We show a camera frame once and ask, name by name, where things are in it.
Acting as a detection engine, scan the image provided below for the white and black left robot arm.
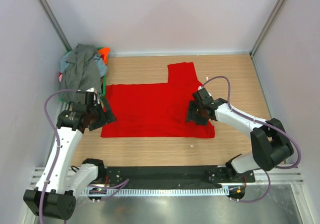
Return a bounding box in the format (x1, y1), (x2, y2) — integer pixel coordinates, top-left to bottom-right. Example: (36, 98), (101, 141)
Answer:
(23, 88), (116, 223)

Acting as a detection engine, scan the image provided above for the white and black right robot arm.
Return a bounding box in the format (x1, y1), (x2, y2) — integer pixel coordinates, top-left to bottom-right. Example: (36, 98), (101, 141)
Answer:
(186, 87), (294, 182)

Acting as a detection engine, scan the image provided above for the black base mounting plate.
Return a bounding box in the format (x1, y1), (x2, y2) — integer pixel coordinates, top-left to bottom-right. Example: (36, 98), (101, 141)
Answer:
(105, 165), (256, 190)

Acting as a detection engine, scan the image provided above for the orange garment in basket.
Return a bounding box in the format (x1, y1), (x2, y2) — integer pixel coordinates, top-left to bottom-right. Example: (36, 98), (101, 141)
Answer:
(98, 47), (110, 66)

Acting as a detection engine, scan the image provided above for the grey t-shirt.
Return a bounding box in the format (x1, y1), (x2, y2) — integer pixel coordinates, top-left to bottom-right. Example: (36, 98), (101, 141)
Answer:
(59, 44), (102, 94)

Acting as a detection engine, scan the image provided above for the white slotted cable duct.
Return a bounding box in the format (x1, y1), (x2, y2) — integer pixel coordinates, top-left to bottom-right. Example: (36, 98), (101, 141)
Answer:
(80, 186), (229, 198)

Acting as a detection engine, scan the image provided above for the green plastic basket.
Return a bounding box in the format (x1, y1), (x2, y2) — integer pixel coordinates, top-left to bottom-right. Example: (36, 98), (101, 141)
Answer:
(59, 47), (108, 97)

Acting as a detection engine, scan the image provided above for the red t-shirt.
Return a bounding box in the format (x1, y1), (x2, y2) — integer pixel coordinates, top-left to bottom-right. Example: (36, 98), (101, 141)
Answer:
(101, 62), (215, 138)

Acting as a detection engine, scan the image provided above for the light blue garment in basket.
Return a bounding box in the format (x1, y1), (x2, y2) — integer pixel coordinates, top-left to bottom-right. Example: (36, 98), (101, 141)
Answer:
(59, 51), (108, 78)

